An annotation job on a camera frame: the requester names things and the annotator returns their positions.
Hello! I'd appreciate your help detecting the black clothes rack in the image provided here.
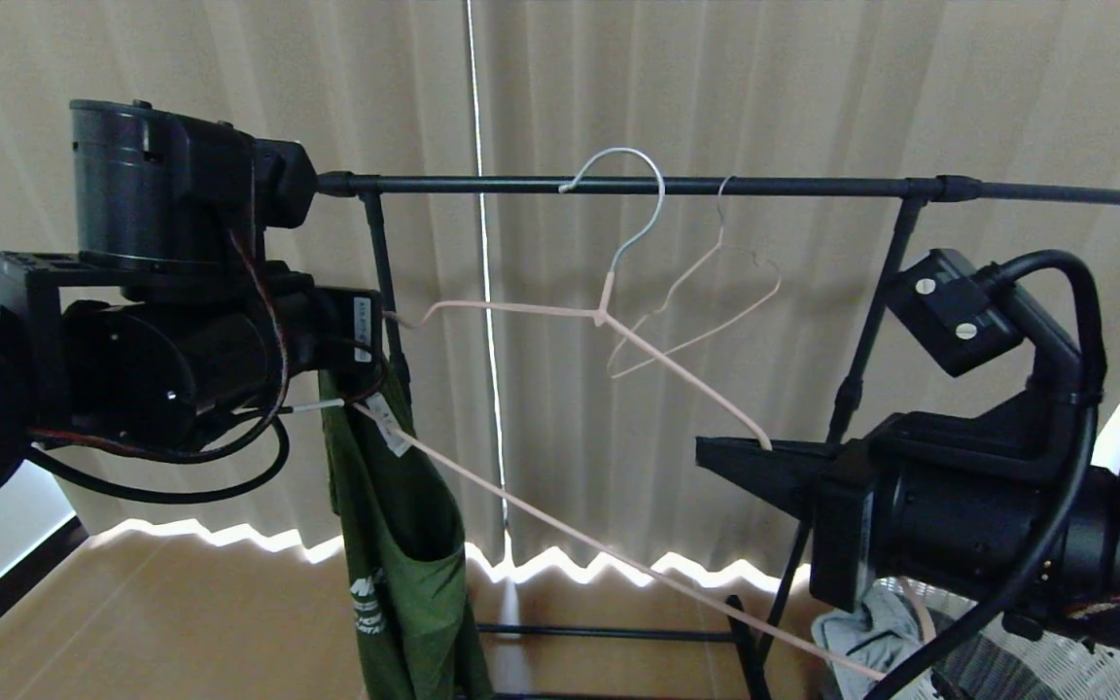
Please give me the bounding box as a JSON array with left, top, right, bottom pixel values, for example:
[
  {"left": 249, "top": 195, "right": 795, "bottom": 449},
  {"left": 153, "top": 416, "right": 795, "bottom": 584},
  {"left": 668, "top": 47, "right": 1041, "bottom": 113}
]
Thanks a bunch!
[{"left": 317, "top": 173, "right": 1120, "bottom": 700}]

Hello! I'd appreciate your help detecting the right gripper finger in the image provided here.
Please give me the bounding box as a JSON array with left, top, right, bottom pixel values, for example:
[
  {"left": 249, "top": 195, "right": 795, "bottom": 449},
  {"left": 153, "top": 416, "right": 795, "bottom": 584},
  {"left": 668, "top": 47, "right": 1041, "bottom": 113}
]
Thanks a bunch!
[{"left": 696, "top": 435, "right": 841, "bottom": 522}]

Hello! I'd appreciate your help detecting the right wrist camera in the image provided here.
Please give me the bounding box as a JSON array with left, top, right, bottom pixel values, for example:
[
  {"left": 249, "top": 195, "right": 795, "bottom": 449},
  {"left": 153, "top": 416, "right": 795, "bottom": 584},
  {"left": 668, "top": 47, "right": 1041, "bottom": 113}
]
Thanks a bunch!
[{"left": 886, "top": 248, "right": 1101, "bottom": 487}]

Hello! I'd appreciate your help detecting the pink clothes hanger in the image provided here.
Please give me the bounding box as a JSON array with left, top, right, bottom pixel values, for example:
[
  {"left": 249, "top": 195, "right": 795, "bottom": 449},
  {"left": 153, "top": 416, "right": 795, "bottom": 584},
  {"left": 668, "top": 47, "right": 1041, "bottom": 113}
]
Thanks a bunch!
[
  {"left": 356, "top": 148, "right": 938, "bottom": 682},
  {"left": 607, "top": 177, "right": 783, "bottom": 380}
]

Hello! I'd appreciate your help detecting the beige curtain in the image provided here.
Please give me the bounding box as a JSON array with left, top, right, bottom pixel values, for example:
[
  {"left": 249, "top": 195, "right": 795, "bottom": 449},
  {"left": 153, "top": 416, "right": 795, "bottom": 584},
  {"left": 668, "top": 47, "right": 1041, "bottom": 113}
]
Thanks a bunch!
[{"left": 0, "top": 0, "right": 1120, "bottom": 589}]

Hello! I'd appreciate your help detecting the pale grey garment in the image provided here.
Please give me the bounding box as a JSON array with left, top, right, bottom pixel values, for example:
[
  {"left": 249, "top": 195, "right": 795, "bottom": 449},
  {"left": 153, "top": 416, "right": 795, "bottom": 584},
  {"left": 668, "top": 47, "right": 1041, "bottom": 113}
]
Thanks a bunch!
[{"left": 811, "top": 583, "right": 940, "bottom": 700}]

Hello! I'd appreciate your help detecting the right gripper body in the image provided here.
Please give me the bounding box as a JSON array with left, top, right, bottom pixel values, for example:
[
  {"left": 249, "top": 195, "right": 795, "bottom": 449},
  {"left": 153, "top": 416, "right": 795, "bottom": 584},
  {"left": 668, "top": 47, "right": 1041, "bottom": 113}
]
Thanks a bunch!
[{"left": 808, "top": 442, "right": 1120, "bottom": 623}]

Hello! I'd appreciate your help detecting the green printed t-shirt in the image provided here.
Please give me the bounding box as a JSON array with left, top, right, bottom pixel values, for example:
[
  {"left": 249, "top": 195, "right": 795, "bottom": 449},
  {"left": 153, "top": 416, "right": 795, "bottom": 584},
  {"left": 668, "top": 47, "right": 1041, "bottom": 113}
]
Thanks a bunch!
[{"left": 319, "top": 369, "right": 495, "bottom": 700}]

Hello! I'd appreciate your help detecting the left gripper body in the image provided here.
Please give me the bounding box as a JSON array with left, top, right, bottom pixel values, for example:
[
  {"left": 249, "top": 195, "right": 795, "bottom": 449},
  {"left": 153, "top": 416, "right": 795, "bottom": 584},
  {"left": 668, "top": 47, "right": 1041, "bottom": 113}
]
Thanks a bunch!
[{"left": 62, "top": 284, "right": 388, "bottom": 448}]

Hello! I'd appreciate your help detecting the white laundry basket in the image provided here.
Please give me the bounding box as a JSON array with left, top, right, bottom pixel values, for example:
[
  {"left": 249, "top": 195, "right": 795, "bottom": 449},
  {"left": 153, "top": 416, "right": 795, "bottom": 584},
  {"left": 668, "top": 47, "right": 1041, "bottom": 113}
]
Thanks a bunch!
[{"left": 895, "top": 578, "right": 1120, "bottom": 700}]

